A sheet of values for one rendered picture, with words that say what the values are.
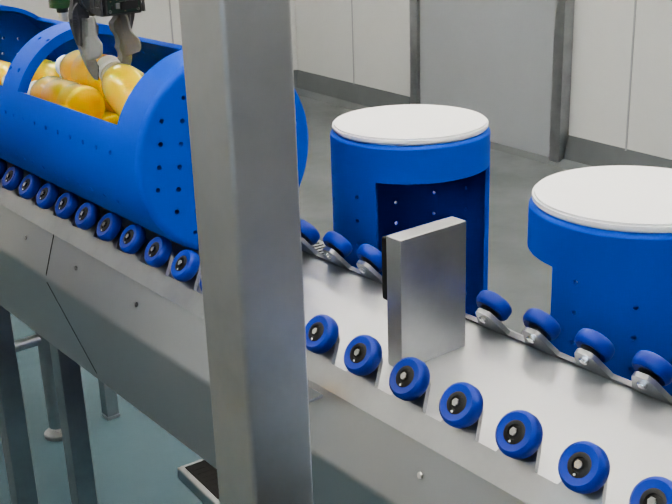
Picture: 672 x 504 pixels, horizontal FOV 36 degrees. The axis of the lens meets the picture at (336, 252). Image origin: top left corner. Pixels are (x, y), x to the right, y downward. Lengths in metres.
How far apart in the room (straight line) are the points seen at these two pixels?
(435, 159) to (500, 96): 4.05
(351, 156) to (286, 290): 0.99
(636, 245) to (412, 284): 0.32
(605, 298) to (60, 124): 0.81
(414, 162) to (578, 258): 0.47
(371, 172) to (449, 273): 0.61
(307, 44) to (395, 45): 1.02
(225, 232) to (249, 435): 0.17
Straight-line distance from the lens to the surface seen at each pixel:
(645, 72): 5.14
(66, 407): 2.46
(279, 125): 0.77
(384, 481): 1.11
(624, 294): 1.36
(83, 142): 1.53
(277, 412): 0.84
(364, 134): 1.77
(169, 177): 1.41
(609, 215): 1.36
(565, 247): 1.37
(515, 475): 0.99
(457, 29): 5.99
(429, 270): 1.15
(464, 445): 1.03
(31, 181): 1.86
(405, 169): 1.74
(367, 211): 1.79
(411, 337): 1.17
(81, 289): 1.68
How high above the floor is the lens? 1.45
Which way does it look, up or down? 20 degrees down
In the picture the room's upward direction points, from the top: 2 degrees counter-clockwise
